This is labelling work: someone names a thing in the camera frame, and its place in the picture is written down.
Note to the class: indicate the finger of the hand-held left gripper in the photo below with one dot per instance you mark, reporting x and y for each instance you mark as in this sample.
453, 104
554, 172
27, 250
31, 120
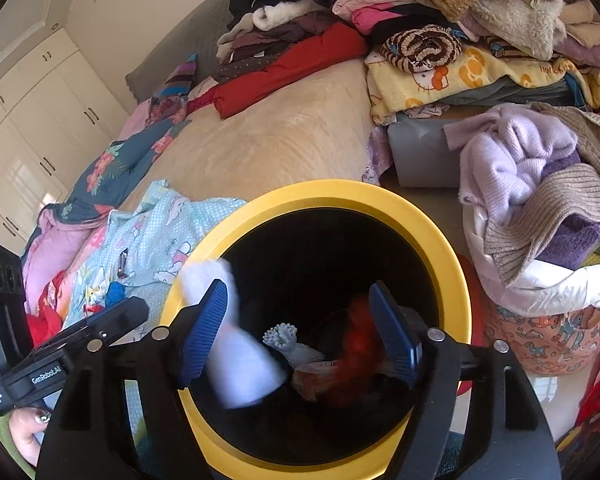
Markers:
120, 320

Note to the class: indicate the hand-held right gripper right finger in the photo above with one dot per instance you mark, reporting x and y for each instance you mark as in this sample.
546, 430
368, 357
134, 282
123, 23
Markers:
392, 332

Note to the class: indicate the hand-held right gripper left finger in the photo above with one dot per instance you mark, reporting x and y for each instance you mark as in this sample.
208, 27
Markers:
205, 332

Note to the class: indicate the white tissue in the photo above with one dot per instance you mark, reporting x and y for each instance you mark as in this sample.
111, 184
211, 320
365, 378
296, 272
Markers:
245, 360

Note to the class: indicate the yellow-rimmed black trash bin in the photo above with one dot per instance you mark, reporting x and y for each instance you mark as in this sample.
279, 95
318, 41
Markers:
330, 192

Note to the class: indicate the person's left hand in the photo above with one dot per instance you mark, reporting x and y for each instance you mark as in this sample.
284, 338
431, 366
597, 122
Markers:
27, 430

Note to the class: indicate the red wrapper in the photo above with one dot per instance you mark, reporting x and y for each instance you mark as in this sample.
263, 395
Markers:
360, 340

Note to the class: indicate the red floral cloth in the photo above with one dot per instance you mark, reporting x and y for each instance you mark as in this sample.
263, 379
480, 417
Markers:
45, 325

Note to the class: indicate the brown candy wrapper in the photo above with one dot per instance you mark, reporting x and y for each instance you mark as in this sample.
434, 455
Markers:
123, 262

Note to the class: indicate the white coral-shaped foam piece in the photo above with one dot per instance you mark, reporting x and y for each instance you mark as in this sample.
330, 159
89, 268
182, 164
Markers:
280, 337

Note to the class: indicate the orange wrapper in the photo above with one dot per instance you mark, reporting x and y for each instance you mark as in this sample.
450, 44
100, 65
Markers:
315, 377

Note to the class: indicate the light blue cartoon sheet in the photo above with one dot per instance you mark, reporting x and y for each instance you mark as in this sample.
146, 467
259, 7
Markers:
155, 230

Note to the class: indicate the white padded cloth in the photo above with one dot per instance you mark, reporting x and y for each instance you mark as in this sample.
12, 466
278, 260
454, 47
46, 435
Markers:
530, 290

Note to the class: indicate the cartoon print basket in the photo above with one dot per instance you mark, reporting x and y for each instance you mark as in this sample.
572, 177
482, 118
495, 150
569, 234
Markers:
545, 340

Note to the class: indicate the blue floral quilt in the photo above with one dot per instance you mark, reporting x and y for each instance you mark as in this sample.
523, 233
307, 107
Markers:
115, 160

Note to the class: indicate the grey storage box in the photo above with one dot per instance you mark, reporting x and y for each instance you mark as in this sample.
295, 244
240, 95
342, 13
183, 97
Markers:
420, 155

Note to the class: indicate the cream wardrobe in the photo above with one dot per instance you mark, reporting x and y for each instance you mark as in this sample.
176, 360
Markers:
40, 125

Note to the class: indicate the purple knit garment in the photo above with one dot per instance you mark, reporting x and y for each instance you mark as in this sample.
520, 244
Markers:
570, 240

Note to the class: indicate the lavender sweater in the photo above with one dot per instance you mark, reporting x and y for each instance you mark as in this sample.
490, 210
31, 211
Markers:
510, 160

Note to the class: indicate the beige plush blanket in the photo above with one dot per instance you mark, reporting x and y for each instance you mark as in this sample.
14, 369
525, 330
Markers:
280, 130

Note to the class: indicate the red printed cloth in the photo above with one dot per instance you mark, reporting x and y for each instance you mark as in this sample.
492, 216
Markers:
595, 410

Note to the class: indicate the pink red pillow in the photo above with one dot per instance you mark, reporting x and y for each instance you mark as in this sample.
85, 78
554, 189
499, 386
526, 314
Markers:
202, 97

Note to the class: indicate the striped pillow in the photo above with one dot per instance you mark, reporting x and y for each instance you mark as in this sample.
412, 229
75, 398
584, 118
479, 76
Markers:
180, 77

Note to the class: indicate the yellow cartoon blanket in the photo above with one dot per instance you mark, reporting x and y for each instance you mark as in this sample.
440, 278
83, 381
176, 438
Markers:
480, 80

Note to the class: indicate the dark dotted garment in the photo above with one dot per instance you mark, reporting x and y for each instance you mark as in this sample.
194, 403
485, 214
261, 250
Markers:
260, 60

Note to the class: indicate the red garment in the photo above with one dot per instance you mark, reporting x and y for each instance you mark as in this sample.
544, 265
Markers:
290, 67

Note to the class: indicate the brown striped garment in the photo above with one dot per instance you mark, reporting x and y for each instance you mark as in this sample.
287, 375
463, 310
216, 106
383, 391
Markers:
420, 50

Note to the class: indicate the grey quilted headboard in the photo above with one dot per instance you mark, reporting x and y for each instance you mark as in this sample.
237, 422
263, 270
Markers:
180, 35

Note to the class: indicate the pink garments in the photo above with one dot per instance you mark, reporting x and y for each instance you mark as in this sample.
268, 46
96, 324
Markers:
370, 10

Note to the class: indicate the white fuzzy garment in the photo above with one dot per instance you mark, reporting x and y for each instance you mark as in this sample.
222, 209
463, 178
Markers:
280, 12

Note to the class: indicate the cream fleece garment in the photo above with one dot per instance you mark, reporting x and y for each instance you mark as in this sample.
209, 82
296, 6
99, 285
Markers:
520, 25

